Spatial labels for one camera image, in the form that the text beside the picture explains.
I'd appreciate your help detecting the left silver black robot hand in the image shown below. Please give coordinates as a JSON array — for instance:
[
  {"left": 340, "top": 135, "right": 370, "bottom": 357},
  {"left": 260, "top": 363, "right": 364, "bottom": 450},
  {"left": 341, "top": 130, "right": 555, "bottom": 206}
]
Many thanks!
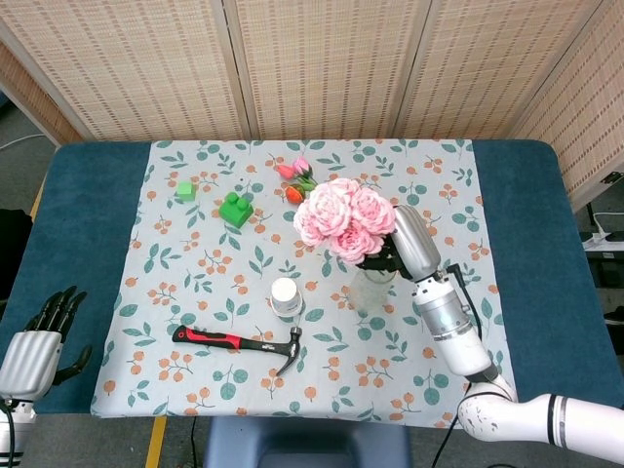
[{"left": 0, "top": 286, "right": 94, "bottom": 399}]

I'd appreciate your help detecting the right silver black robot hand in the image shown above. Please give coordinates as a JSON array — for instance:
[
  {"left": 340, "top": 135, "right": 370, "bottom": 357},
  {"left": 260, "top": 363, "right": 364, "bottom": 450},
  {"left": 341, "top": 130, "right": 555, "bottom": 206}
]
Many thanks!
[{"left": 361, "top": 204, "right": 443, "bottom": 284}]

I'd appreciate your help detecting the pink flower bouquet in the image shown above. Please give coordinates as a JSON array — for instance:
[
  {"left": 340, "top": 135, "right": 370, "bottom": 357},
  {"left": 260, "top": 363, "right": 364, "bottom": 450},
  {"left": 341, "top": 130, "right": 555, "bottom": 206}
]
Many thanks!
[{"left": 292, "top": 177, "right": 406, "bottom": 284}]

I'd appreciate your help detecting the blue robot base seat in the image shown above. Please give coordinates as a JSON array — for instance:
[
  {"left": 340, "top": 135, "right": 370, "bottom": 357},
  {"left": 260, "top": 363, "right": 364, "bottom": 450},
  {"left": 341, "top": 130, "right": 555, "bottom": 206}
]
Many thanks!
[{"left": 203, "top": 416, "right": 411, "bottom": 468}]

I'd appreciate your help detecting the tall textured glass vase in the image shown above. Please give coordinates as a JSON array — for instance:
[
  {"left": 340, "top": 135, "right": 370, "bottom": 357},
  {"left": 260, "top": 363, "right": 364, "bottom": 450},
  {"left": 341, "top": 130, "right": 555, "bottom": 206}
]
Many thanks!
[{"left": 351, "top": 266, "right": 399, "bottom": 319}]

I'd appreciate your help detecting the black bag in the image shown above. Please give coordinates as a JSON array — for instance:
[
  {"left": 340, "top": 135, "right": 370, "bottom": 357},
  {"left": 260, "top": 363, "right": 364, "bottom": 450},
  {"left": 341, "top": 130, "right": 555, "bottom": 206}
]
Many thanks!
[{"left": 0, "top": 208, "right": 34, "bottom": 301}]

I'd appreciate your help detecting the white paper cup stack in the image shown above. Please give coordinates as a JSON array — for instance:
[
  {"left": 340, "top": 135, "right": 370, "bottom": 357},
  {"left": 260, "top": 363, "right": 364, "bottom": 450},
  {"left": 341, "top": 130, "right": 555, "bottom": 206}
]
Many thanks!
[{"left": 270, "top": 277, "right": 304, "bottom": 318}]

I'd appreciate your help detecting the floral print tablecloth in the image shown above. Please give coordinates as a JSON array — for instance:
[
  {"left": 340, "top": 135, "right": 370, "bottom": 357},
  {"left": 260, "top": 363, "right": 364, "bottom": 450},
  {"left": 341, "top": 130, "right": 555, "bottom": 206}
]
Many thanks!
[{"left": 90, "top": 138, "right": 506, "bottom": 430}]

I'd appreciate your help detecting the red black claw hammer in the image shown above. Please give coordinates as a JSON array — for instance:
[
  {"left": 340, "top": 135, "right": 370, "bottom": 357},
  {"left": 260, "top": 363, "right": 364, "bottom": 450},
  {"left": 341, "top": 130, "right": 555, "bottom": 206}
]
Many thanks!
[{"left": 172, "top": 325, "right": 303, "bottom": 377}]

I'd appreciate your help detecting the green block with studs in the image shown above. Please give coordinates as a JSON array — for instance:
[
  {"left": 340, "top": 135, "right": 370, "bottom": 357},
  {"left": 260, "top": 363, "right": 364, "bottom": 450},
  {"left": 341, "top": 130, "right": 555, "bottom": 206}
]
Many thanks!
[{"left": 217, "top": 191, "right": 255, "bottom": 229}]

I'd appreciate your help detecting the white power strip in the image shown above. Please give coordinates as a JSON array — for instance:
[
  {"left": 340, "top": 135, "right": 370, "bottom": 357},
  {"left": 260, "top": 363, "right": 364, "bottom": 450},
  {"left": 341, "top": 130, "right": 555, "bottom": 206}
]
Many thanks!
[{"left": 582, "top": 231, "right": 624, "bottom": 253}]

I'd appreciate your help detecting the woven folding screen panel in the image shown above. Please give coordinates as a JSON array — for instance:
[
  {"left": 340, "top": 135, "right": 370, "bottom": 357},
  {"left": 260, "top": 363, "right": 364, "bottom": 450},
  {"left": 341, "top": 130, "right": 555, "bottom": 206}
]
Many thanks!
[
  {"left": 509, "top": 0, "right": 624, "bottom": 211},
  {"left": 0, "top": 41, "right": 84, "bottom": 147},
  {"left": 392, "top": 0, "right": 613, "bottom": 142},
  {"left": 0, "top": 0, "right": 250, "bottom": 142},
  {"left": 221, "top": 0, "right": 433, "bottom": 142}
]

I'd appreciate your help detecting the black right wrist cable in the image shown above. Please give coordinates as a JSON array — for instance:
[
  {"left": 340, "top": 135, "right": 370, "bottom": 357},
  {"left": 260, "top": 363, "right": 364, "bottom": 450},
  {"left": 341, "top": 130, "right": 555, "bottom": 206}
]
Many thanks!
[{"left": 441, "top": 262, "right": 485, "bottom": 342}]

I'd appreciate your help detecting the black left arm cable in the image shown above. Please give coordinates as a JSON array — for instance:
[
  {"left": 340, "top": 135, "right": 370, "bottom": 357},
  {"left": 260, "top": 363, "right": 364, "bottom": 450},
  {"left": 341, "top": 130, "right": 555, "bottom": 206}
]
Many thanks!
[{"left": 0, "top": 397, "right": 20, "bottom": 468}]

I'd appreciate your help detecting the white floor cable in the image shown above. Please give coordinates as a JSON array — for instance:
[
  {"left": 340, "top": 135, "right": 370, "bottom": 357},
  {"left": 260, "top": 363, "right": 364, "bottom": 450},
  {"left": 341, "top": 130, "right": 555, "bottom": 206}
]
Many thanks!
[{"left": 0, "top": 130, "right": 48, "bottom": 152}]

